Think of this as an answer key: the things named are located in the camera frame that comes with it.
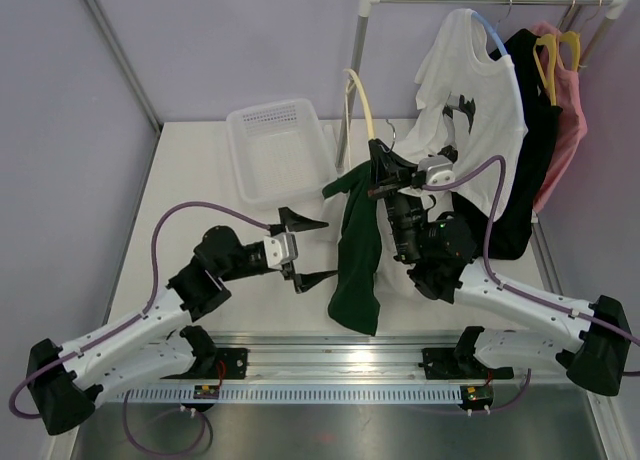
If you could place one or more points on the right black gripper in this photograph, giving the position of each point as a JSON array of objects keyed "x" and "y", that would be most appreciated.
[{"x": 389, "y": 173}]

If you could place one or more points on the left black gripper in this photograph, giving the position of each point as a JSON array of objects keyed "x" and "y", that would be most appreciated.
[{"x": 302, "y": 281}]

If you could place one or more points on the cream plastic hanger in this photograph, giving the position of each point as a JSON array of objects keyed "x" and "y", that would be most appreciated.
[{"x": 354, "y": 85}]

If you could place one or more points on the green and white t shirt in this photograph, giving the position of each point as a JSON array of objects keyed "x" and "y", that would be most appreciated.
[{"x": 365, "y": 252}]

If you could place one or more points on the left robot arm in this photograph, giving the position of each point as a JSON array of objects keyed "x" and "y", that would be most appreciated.
[{"x": 68, "y": 382}]

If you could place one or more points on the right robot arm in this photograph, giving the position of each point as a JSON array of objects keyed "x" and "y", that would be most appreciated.
[{"x": 445, "y": 263}]

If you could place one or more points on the white printed t shirt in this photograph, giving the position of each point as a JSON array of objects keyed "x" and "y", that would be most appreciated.
[{"x": 468, "y": 100}]

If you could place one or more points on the black t shirt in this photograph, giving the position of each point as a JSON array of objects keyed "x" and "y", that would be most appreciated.
[{"x": 511, "y": 231}]

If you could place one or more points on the light blue hanger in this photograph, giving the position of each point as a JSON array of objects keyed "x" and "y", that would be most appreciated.
[{"x": 491, "y": 31}]

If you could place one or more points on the pink t shirt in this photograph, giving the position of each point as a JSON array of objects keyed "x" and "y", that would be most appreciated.
[{"x": 572, "y": 122}]

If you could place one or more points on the yellow hanger front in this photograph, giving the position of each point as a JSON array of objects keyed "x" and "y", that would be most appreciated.
[{"x": 546, "y": 70}]

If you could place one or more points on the yellow hanger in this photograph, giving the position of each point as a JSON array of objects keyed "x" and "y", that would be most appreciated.
[
  {"x": 573, "y": 40},
  {"x": 546, "y": 70}
]

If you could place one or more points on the yellow hanger back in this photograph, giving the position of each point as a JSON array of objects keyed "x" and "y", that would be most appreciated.
[{"x": 573, "y": 40}]

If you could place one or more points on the white plastic basket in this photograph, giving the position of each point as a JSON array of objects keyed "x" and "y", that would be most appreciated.
[{"x": 279, "y": 153}]

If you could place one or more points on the metal clothes rack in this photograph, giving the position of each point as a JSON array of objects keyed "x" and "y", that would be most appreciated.
[{"x": 614, "y": 9}]

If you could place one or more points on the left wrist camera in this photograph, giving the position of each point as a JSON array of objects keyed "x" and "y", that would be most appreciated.
[{"x": 280, "y": 249}]

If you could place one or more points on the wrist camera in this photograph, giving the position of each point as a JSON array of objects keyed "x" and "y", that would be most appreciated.
[
  {"x": 280, "y": 249},
  {"x": 435, "y": 171}
]

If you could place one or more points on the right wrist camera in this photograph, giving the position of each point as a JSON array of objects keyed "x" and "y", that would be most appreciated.
[{"x": 435, "y": 171}]

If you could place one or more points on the aluminium mounting rail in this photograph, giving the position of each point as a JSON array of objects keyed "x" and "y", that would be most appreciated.
[{"x": 320, "y": 352}]

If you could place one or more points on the white slotted cable duct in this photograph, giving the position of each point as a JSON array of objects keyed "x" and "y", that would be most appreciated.
[{"x": 335, "y": 394}]

